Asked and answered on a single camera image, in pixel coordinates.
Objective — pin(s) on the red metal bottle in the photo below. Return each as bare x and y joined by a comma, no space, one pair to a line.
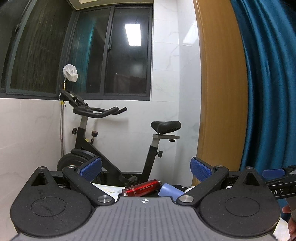
141,188

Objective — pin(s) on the black exercise bike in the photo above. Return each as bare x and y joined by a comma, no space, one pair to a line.
150,160

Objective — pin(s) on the dark framed window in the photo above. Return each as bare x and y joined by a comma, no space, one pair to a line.
92,53

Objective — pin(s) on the wooden door frame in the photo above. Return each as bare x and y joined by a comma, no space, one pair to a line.
219,92

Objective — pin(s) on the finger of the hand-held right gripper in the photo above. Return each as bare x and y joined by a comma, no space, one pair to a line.
274,173

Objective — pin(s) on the blue curtain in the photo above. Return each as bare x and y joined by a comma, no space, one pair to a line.
268,81

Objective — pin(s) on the white cloth wrapped tap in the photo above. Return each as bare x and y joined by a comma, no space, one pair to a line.
70,72

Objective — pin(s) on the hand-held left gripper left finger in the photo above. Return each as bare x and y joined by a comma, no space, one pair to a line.
90,169

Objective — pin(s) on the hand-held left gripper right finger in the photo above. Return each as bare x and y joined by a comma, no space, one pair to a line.
200,172

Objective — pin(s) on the white patterned table mat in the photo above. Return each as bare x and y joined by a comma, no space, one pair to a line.
106,189

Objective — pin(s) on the person's right hand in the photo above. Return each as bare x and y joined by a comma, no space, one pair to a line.
291,228

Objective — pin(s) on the light blue cup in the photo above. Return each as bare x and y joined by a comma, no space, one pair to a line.
170,191

